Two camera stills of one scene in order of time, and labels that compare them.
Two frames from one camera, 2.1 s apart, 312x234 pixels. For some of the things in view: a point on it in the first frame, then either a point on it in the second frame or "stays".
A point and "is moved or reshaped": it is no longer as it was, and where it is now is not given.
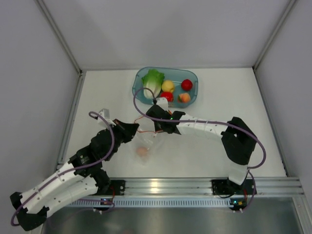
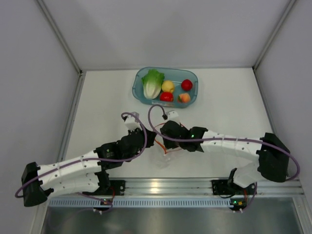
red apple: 186,85 stays
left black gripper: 128,130 → 150,136
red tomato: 168,95 stays
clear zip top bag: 149,147 is moved or reshaped
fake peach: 184,98 stays
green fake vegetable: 152,80 stays
